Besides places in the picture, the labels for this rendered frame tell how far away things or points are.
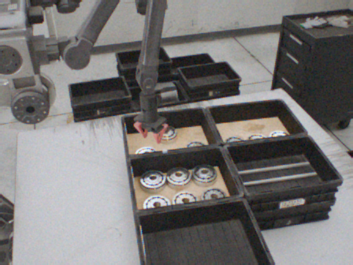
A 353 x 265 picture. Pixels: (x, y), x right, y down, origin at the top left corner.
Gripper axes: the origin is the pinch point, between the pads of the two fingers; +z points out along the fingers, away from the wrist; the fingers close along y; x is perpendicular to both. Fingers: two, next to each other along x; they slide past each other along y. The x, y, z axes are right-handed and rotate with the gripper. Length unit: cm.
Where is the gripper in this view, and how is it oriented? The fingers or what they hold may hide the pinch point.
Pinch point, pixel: (152, 138)
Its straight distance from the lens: 143.4
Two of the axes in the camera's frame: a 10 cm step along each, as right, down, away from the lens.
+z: 0.3, 7.9, 6.1
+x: -5.8, 5.2, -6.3
